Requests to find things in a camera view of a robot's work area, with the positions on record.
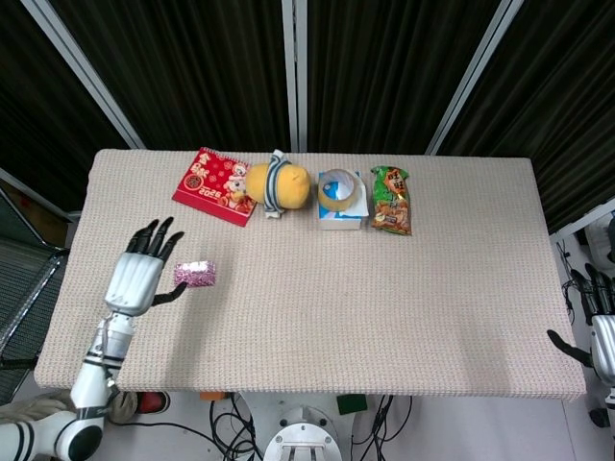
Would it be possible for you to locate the green small block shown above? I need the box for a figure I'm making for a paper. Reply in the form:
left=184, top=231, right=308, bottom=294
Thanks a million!
left=335, top=394, right=369, bottom=417

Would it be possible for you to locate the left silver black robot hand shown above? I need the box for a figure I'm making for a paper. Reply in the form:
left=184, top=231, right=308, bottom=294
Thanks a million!
left=103, top=216, right=189, bottom=318

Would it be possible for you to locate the blue white tissue box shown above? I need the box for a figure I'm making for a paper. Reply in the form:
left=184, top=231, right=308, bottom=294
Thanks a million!
left=316, top=168, right=372, bottom=232

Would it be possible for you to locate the metal mesh chair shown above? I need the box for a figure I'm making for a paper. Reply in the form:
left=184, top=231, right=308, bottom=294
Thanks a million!
left=0, top=185, right=72, bottom=372

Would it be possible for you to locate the red 2026 desk calendar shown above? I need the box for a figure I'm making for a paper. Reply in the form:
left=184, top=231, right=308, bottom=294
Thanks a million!
left=171, top=146, right=258, bottom=228

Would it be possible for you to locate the green snack bag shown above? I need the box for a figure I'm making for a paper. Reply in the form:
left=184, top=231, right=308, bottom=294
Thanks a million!
left=369, top=165, right=414, bottom=237

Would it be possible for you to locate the striped grey white scarf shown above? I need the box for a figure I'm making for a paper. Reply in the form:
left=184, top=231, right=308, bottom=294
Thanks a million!
left=262, top=149, right=292, bottom=221

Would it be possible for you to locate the beige fabric cover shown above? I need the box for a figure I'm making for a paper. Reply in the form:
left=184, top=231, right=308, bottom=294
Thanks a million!
left=0, top=389, right=141, bottom=426

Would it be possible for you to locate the beige woven tablecloth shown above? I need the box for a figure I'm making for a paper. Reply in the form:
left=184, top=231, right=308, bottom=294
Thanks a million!
left=36, top=147, right=587, bottom=403

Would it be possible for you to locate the red emergency stop button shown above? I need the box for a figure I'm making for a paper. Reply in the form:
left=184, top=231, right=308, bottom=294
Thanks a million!
left=137, top=390, right=171, bottom=415

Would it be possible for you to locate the thin black cable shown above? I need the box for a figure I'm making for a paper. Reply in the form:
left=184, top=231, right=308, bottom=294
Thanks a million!
left=555, top=238, right=583, bottom=332

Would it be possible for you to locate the white machine housing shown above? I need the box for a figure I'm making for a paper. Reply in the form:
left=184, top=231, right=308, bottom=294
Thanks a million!
left=583, top=223, right=615, bottom=265

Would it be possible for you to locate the black cable bundle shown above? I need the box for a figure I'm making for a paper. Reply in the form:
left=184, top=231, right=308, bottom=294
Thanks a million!
left=108, top=392, right=264, bottom=461
left=349, top=394, right=415, bottom=461

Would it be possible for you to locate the white partition frame post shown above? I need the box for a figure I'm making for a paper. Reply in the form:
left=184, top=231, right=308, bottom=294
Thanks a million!
left=425, top=0, right=518, bottom=157
left=21, top=0, right=146, bottom=150
left=281, top=0, right=309, bottom=153

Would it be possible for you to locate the yellow plush toy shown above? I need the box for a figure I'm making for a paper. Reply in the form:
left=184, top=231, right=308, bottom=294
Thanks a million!
left=245, top=161, right=312, bottom=212

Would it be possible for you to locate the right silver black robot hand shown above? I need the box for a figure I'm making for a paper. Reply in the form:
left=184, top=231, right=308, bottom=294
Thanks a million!
left=546, top=262, right=615, bottom=387

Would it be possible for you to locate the clear packing tape roll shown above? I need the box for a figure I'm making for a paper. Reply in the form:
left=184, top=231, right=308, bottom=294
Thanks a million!
left=316, top=167, right=368, bottom=213

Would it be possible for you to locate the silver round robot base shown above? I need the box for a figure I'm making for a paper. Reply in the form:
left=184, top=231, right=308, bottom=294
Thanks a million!
left=262, top=405, right=353, bottom=461

